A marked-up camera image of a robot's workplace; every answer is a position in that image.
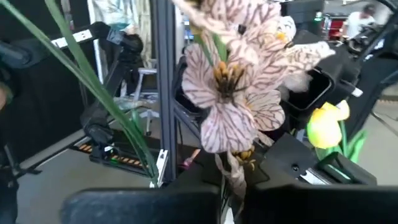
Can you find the black strip with orange dots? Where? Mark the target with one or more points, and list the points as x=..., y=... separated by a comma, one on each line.
x=124, y=160

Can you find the red cabinet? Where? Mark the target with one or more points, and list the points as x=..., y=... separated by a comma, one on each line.
x=335, y=28

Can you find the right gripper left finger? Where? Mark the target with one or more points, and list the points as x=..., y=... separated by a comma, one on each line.
x=140, y=208

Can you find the person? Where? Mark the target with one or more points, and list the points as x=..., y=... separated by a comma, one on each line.
x=357, y=23

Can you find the patterned curtain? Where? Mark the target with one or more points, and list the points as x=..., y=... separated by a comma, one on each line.
x=124, y=15

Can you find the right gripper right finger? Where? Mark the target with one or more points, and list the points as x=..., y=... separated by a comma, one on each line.
x=311, y=208

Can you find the black panel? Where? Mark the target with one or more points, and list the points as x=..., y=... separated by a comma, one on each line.
x=46, y=109

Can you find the black gantry beam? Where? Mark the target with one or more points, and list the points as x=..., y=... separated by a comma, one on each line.
x=104, y=30

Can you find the white post bracket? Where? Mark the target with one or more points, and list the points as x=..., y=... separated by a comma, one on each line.
x=161, y=165

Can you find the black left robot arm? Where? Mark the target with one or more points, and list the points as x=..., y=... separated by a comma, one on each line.
x=373, y=77

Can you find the yellow artificial tulip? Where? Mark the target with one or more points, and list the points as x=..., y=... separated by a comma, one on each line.
x=325, y=127

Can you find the silver beam bracket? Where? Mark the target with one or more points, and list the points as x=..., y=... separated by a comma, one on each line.
x=77, y=35

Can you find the white veined flower bunch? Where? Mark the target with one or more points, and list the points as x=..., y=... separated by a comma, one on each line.
x=230, y=124

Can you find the white stool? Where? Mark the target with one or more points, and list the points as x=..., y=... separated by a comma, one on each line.
x=146, y=71

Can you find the black aluminium table frame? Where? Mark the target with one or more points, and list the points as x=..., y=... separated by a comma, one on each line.
x=164, y=77

